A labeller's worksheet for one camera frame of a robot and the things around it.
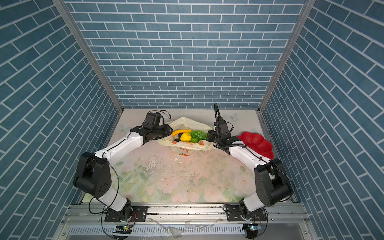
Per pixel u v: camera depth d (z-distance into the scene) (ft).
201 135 3.24
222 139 2.23
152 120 2.25
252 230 2.32
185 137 3.07
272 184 1.44
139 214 2.42
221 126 2.23
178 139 3.19
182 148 2.92
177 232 2.29
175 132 3.09
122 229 2.37
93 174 1.49
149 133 2.15
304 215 2.44
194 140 3.13
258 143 3.27
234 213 2.41
